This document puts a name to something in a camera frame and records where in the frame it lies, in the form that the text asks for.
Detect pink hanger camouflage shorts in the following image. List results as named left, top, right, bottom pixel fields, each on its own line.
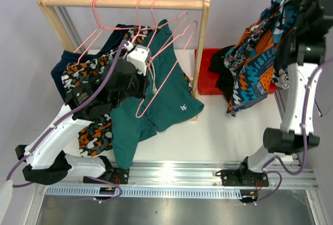
left=74, top=0, right=146, bottom=65

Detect orange camouflage shorts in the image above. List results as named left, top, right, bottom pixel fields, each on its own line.
left=61, top=24, right=146, bottom=158

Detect blue patterned shorts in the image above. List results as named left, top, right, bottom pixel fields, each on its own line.
left=224, top=0, right=298, bottom=116

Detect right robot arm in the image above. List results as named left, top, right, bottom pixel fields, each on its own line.
left=237, top=0, right=332, bottom=186

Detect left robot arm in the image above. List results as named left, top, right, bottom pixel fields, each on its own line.
left=15, top=59, right=149, bottom=185

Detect pink hanger far left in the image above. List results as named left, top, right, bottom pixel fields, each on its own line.
left=73, top=0, right=123, bottom=54

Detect navy blue shorts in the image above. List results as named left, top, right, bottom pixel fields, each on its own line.
left=51, top=24, right=137, bottom=101

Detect red plastic tray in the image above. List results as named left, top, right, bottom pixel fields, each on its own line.
left=194, top=48, right=277, bottom=96

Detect wooden clothes rack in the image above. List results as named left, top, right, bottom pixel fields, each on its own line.
left=35, top=0, right=211, bottom=122

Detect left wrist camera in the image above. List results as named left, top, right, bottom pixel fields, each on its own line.
left=124, top=41, right=151, bottom=76

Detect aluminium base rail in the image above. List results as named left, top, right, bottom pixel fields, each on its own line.
left=121, top=161, right=318, bottom=190

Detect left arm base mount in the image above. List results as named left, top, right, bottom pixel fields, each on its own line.
left=97, top=167, right=130, bottom=185

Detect slotted cable duct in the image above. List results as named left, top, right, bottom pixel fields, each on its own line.
left=46, top=185, right=242, bottom=200

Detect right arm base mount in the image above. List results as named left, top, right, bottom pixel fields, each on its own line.
left=214, top=169, right=270, bottom=187

